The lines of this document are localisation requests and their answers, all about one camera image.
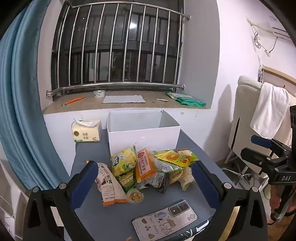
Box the small green snack packet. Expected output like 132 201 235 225
116 170 136 193

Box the phone with cartoon case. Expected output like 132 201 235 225
131 200 198 241

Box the white towel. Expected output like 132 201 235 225
250 82 291 140

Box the white cardboard box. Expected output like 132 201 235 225
106 110 181 158

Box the black snack packet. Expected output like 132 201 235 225
141 173 171 194

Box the white power cable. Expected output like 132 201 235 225
248 20 271 56

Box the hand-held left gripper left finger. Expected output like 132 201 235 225
23 161 99 241

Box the brown white snack packet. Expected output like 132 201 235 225
96 162 128 207

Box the steel window grille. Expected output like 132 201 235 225
46 2 192 100

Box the person's right hand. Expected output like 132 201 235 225
269 185 282 209

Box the white green packet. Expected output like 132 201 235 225
165 91 194 100

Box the green plastic packet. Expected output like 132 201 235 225
179 97 206 108

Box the white air conditioner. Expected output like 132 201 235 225
269 16 293 39

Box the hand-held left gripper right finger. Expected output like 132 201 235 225
191 160 270 241

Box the orange beaded stick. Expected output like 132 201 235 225
61 97 85 107

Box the yellow pancake print packet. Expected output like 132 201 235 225
154 149 199 168

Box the white office chair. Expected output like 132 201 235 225
221 75 296 186

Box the orange snack packet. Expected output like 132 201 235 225
135 148 157 184

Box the yellow tissue pack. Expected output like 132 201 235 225
72 118 102 143

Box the small jelly cup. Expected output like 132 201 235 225
126 188 145 204

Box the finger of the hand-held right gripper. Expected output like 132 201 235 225
251 135 291 156
240 148 278 176

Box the clear round cracker packet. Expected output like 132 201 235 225
179 167 197 192
169 170 185 185

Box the blue curtain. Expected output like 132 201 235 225
0 0 73 191

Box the yellow green chip packet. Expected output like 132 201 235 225
111 145 138 178

